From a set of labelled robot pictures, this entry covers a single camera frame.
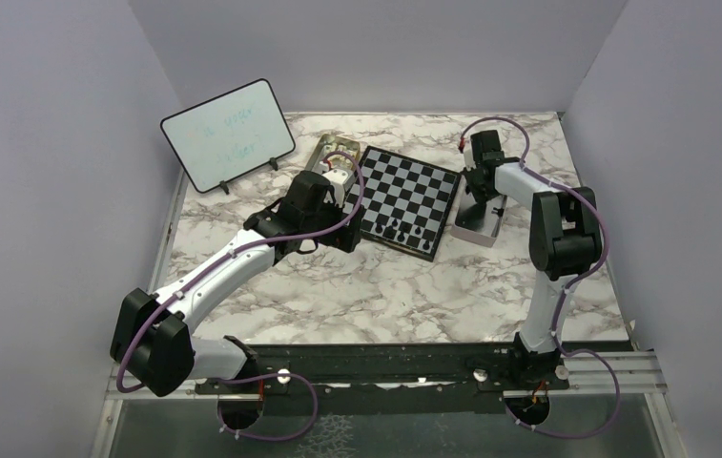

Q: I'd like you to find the black chess rook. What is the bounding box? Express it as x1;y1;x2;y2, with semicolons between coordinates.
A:
382;225;397;240

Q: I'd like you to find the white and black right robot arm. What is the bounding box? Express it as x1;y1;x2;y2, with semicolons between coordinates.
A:
463;130;603;388

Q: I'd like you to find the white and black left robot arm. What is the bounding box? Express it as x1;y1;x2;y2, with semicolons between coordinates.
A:
111;169;365;397

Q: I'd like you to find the pile of white chess pieces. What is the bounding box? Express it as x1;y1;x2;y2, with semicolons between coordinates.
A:
325;140;360;169

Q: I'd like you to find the pink tin box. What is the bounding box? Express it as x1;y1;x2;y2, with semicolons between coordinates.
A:
450;192;507;248

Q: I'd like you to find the black and silver chessboard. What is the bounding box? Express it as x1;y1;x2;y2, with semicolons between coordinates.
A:
344;146;461;261

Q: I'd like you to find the small whiteboard with stand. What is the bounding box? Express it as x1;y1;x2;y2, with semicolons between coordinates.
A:
160;78;296;193

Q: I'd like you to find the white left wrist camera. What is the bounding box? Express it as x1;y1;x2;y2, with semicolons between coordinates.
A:
322;168;356;206

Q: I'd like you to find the black mounting rail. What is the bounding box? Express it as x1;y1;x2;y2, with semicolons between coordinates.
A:
107;341;665;417

